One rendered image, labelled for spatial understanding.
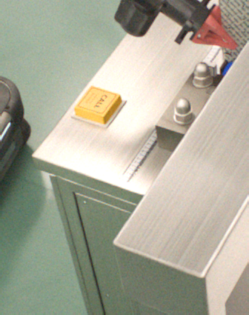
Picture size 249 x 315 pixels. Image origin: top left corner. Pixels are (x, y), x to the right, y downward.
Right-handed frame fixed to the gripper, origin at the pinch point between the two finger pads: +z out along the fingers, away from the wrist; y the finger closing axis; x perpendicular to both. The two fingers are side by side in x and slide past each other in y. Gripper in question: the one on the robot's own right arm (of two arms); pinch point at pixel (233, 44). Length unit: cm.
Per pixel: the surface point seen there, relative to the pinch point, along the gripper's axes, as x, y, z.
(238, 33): 3.3, 0.3, -0.3
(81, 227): -43, 26, -3
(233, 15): 6.2, 0.3, -3.0
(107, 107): -24.0, 10.7, -12.8
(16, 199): -136, -19, -25
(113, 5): -145, -111, -41
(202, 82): -3.8, 8.4, -0.6
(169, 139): -7.9, 19.9, 0.3
